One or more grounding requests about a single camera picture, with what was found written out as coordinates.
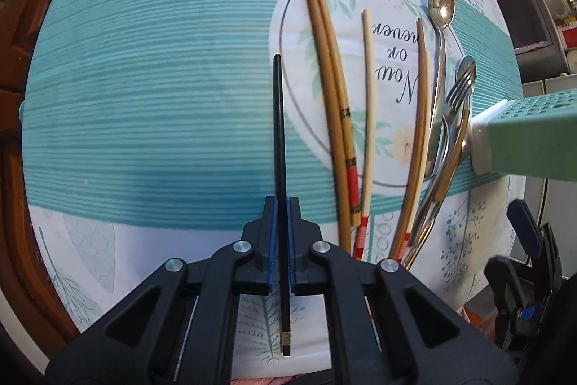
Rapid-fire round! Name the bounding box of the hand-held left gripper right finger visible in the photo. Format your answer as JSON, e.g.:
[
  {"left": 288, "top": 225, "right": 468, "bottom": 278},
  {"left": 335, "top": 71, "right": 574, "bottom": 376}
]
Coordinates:
[{"left": 288, "top": 198, "right": 519, "bottom": 385}]

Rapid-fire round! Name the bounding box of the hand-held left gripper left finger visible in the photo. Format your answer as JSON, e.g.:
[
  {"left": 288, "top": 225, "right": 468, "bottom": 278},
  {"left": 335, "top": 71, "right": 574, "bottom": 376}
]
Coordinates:
[{"left": 45, "top": 196, "right": 277, "bottom": 385}]

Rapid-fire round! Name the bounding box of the brown chopstick red band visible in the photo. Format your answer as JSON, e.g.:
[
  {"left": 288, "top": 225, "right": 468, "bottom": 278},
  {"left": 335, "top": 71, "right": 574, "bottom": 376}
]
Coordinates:
[
  {"left": 299, "top": 0, "right": 361, "bottom": 229},
  {"left": 300, "top": 0, "right": 357, "bottom": 253}
]

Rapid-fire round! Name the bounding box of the wooden-handled utensil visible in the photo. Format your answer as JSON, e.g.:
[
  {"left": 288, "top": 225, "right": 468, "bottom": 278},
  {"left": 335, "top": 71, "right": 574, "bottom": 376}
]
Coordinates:
[{"left": 399, "top": 137, "right": 474, "bottom": 271}]

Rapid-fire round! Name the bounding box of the black chopstick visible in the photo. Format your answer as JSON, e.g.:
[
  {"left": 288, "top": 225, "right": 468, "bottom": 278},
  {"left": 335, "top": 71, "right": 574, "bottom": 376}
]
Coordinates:
[{"left": 273, "top": 53, "right": 294, "bottom": 356}]

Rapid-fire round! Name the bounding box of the teal leaf print tablecloth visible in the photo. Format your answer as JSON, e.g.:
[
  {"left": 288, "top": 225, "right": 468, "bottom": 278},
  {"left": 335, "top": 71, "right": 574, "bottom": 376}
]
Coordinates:
[{"left": 20, "top": 0, "right": 528, "bottom": 381}]

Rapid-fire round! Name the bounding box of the cream chopstick striped end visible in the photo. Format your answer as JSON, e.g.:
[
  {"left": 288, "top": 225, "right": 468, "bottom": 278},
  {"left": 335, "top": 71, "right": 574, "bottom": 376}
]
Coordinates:
[{"left": 354, "top": 8, "right": 377, "bottom": 262}]

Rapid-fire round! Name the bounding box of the large silver spoon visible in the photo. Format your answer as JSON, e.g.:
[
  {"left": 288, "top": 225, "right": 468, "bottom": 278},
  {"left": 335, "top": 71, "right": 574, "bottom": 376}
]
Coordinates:
[{"left": 424, "top": 0, "right": 457, "bottom": 183}]

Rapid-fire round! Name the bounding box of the slim brown chopstick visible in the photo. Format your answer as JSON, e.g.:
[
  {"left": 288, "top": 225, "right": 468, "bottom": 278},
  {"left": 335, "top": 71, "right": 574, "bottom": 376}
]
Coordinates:
[{"left": 388, "top": 18, "right": 431, "bottom": 262}]

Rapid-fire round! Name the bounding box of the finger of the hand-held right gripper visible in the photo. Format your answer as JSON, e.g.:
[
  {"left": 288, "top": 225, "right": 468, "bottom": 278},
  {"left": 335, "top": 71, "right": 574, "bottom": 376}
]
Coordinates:
[
  {"left": 506, "top": 199, "right": 564, "bottom": 323},
  {"left": 484, "top": 256, "right": 540, "bottom": 343}
]

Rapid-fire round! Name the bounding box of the silver fork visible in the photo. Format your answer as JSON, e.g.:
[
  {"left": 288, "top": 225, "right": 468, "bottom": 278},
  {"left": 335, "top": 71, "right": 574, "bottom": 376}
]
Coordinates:
[{"left": 406, "top": 71, "right": 475, "bottom": 264}]

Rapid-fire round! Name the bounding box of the green plastic utensil holder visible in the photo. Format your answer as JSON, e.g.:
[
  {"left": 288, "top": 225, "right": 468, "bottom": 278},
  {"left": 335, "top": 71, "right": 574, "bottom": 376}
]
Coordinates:
[{"left": 469, "top": 87, "right": 577, "bottom": 177}]

